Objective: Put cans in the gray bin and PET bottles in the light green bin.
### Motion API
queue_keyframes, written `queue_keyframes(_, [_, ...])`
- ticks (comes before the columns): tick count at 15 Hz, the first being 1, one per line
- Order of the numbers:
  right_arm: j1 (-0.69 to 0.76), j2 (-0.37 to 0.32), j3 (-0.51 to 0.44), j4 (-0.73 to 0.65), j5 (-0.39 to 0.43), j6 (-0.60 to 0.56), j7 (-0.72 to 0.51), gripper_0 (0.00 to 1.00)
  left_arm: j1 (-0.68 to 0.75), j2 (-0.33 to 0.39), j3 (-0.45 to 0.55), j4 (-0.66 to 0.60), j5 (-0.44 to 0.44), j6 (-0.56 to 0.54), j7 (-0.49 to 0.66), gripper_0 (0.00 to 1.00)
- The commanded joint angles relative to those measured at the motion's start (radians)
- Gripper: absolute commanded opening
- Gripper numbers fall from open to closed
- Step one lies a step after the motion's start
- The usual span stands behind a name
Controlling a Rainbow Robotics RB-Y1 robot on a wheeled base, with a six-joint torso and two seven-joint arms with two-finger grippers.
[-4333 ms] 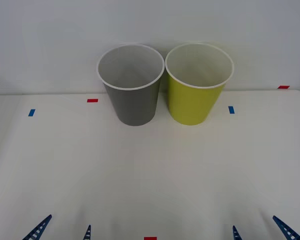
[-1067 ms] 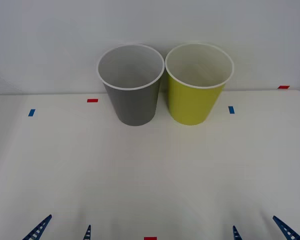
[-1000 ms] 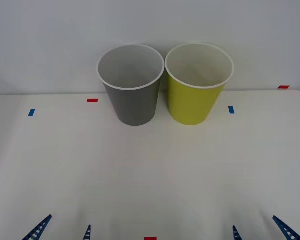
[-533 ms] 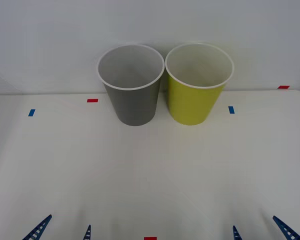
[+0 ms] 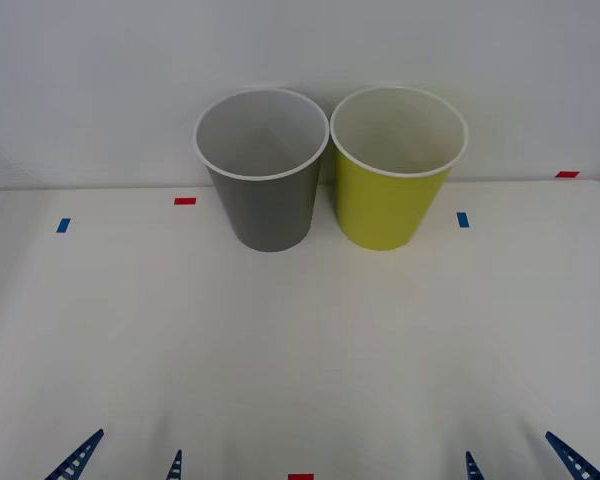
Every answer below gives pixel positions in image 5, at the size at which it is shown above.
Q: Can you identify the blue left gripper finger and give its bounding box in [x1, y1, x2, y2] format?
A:
[43, 428, 105, 480]
[165, 449, 184, 480]

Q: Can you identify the grey plastic waste bin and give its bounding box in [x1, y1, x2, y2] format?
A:
[193, 87, 330, 253]

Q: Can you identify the yellow-green plastic waste bin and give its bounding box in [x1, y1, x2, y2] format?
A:
[329, 85, 470, 252]

